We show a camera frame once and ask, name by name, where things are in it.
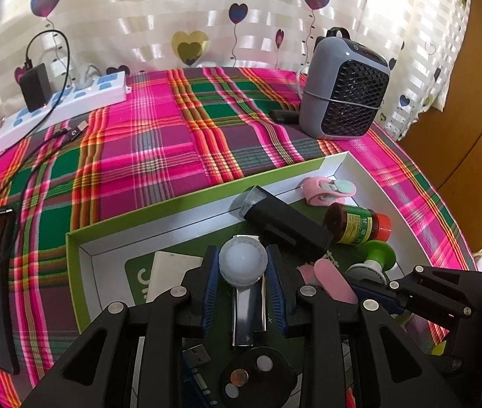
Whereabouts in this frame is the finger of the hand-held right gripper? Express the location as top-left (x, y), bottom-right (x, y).
top-left (353, 265), bottom-right (477, 319)

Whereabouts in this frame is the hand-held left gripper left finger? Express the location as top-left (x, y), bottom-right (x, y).
top-left (20, 244), bottom-right (221, 408)

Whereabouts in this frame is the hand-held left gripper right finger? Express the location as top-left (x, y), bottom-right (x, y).
top-left (265, 244), bottom-right (465, 408)

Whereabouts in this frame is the silver black flash drive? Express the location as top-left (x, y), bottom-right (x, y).
top-left (231, 234), bottom-right (267, 347)

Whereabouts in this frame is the pink white green stamp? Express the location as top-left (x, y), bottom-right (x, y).
top-left (345, 242), bottom-right (397, 283)

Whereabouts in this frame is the white charger plug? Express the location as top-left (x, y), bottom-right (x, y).
top-left (145, 251), bottom-right (203, 304)

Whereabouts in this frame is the pink oval clip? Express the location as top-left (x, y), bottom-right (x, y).
top-left (297, 258), bottom-right (358, 304)

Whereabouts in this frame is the black rectangular flashlight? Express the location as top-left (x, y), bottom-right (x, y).
top-left (240, 186), bottom-right (331, 260)

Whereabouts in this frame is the brown bottle red cap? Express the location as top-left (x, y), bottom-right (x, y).
top-left (323, 203), bottom-right (392, 246)

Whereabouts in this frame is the green white cardboard box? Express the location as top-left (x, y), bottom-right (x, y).
top-left (66, 150), bottom-right (448, 408)

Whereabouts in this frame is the black oval device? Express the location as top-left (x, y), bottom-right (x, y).
top-left (219, 346), bottom-right (297, 408)

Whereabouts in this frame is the blue usb tester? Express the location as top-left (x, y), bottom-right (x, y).
top-left (181, 343), bottom-right (225, 408)

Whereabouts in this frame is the pink clip with disc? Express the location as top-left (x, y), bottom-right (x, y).
top-left (301, 176), bottom-right (357, 207)

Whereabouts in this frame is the plaid tablecloth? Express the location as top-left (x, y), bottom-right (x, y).
top-left (0, 67), bottom-right (477, 408)

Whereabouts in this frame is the grey desk heater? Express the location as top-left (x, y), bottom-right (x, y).
top-left (298, 28), bottom-right (392, 140)

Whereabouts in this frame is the white blue power strip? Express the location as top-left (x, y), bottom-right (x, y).
top-left (0, 71), bottom-right (132, 151)

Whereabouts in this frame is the black power adapter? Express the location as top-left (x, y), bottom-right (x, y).
top-left (20, 63), bottom-right (53, 113)

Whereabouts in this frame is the heart print curtain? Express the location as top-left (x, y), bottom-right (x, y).
top-left (0, 0), bottom-right (473, 154)

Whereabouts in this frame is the black charging cable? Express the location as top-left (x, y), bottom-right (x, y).
top-left (0, 30), bottom-right (72, 158)

